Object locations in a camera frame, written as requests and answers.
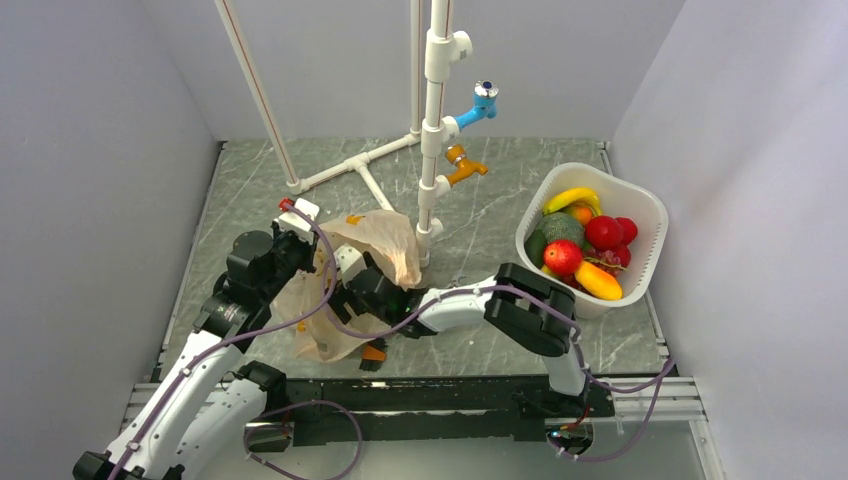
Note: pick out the white PVC pipe stand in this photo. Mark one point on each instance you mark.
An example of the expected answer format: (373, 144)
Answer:
(435, 48)

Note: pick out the orange plastic bag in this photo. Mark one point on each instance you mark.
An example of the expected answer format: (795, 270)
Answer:
(387, 241)

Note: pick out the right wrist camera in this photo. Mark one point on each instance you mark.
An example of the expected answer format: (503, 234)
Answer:
(349, 262)

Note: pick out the silver combination wrench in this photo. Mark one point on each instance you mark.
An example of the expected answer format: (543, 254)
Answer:
(458, 281)

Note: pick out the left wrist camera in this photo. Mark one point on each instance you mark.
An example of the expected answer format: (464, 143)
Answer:
(292, 216)

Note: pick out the yellow fake mango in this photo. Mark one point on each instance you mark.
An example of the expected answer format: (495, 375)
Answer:
(598, 282)

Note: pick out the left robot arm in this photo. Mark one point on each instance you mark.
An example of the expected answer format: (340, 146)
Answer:
(181, 428)

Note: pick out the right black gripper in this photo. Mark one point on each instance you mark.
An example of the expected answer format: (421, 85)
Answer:
(340, 296)

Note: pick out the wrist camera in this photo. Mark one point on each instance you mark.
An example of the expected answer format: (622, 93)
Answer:
(349, 262)
(292, 216)

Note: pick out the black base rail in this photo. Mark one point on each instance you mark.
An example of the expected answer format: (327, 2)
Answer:
(521, 408)

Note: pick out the blue tap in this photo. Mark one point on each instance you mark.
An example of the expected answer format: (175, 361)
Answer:
(484, 106)

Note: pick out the fake orange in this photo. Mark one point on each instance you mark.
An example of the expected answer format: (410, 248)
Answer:
(582, 213)

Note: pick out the black orange hex key set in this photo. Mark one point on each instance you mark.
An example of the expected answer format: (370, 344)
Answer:
(374, 354)

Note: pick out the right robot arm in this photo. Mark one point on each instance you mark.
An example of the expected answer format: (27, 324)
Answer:
(534, 311)

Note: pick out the white plastic basket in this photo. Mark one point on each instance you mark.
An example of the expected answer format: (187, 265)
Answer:
(618, 199)

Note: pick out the green fake avocado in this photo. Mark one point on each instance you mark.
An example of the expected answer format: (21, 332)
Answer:
(535, 246)

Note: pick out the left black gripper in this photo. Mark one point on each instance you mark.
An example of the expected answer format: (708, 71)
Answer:
(308, 250)

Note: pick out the yellow fake banana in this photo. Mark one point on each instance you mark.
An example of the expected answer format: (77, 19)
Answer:
(583, 195)

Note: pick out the bright red fake apple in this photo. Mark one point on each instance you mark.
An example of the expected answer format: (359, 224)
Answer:
(562, 258)

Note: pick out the red fake tomato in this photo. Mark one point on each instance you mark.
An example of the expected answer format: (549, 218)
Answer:
(629, 230)

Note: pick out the orange tap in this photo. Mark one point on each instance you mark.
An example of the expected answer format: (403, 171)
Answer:
(464, 166)

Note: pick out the green fake melon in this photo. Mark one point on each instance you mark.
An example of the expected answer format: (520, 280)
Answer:
(561, 226)

